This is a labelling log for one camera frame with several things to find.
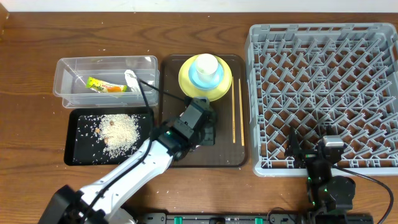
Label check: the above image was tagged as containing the clear plastic bin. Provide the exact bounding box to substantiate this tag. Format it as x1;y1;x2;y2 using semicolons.
53;55;160;108

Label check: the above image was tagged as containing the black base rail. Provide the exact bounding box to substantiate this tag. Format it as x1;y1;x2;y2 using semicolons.
136;212;374;224

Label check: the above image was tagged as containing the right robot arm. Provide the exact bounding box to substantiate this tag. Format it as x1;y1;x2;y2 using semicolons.
284;126;356;223

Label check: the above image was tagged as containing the light blue saucer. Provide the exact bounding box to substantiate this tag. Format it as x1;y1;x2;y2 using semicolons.
188;61;224;91

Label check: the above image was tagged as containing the yellow green snack wrapper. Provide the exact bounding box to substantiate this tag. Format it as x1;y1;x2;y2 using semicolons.
86;77;127;93

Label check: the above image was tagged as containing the white tissue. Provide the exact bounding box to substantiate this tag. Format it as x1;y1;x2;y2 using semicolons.
124;70;142;95

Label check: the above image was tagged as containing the rice pile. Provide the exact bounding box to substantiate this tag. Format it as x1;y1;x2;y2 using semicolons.
76;113;144;161

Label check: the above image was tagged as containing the yellow plate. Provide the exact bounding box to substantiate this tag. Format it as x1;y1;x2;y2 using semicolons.
178;55;232;101

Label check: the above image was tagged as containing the pale green cup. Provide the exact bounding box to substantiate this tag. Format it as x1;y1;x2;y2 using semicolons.
195;54;218;82

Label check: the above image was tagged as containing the black plastic tray bin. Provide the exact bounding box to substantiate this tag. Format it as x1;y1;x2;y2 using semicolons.
63;108;151;166

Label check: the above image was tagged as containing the dark brown serving tray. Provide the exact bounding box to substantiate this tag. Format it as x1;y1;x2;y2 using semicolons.
157;55;249;168

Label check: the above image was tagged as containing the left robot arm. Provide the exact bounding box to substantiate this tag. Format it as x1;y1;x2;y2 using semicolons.
39;97;217;223

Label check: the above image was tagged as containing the grey dishwasher rack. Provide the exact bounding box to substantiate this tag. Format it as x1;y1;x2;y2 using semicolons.
245;22;397;177

